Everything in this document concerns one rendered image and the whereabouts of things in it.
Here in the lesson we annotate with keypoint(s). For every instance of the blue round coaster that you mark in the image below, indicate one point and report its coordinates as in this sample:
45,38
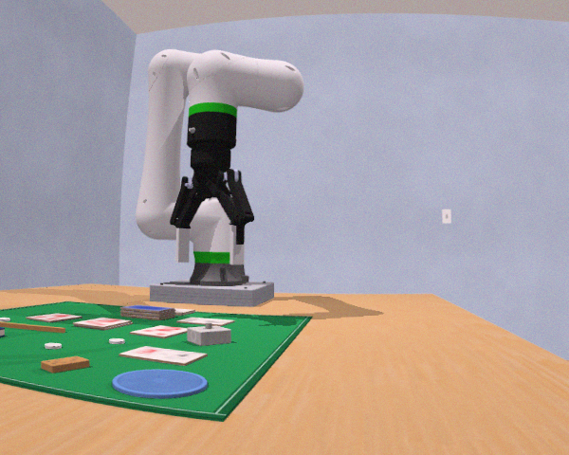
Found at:
159,384

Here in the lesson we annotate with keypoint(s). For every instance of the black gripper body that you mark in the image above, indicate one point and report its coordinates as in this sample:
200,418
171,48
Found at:
210,161

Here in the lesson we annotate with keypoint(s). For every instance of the long thin brown stick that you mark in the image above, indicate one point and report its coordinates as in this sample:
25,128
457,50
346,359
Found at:
32,327

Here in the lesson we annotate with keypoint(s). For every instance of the green card cloth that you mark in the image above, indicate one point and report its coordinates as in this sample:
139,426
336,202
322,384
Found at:
220,413
227,366

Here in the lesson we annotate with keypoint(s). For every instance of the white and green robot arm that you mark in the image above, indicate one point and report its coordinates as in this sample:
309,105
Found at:
218,83

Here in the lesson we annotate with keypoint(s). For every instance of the blue playing card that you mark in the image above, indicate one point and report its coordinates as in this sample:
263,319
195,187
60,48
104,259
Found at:
147,308
201,321

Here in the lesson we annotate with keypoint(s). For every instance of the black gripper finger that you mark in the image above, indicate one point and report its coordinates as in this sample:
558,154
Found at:
191,205
240,214

